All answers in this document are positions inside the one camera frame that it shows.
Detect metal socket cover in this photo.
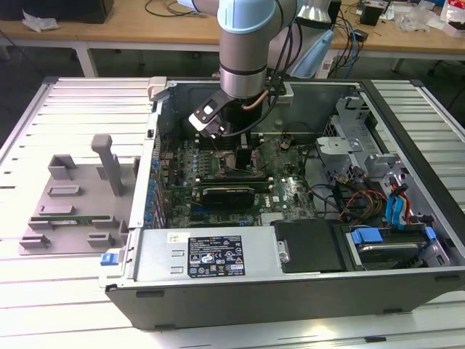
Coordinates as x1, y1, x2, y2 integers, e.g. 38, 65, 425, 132
254, 140, 284, 164

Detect CPU socket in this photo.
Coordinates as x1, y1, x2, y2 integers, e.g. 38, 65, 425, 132
216, 151, 262, 179

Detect green RAM stick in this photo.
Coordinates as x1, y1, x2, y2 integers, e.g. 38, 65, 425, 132
31, 214, 112, 223
198, 175, 272, 192

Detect black graphics card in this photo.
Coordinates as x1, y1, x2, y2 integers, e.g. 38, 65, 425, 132
201, 186, 256, 211

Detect green motherboard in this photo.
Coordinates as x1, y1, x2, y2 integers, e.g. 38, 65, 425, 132
154, 136, 320, 228

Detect black computer tower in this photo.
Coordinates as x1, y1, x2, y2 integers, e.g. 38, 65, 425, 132
329, 0, 342, 27

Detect black plastic shroud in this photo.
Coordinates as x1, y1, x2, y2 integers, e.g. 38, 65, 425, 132
272, 219, 344, 274

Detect silver power supply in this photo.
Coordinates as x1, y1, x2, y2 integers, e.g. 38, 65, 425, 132
132, 228, 283, 283

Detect small black box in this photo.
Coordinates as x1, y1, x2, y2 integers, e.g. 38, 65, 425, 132
359, 2, 383, 27

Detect grey parts rack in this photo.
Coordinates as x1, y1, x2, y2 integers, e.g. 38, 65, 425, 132
17, 133, 141, 257

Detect hard disk in blue carrier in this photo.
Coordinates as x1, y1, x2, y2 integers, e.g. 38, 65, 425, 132
347, 225, 437, 272

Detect black grey PC case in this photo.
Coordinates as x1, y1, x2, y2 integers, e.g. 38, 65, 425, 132
97, 75, 465, 332

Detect clear plastic bag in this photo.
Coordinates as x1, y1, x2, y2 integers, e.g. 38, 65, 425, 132
395, 5, 442, 32

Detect crumpled white paper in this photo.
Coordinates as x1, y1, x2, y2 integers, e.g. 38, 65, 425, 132
21, 9, 60, 33

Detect red white package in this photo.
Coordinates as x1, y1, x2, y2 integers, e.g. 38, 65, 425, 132
441, 0, 465, 37

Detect silver metal drive bracket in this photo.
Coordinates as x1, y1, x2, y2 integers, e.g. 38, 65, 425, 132
314, 136, 366, 172

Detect yellow red black wire bundle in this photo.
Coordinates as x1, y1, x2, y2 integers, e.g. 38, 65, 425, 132
339, 188, 388, 219

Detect blue flat data wire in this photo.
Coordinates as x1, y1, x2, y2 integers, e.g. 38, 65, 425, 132
397, 194, 411, 230
385, 196, 400, 228

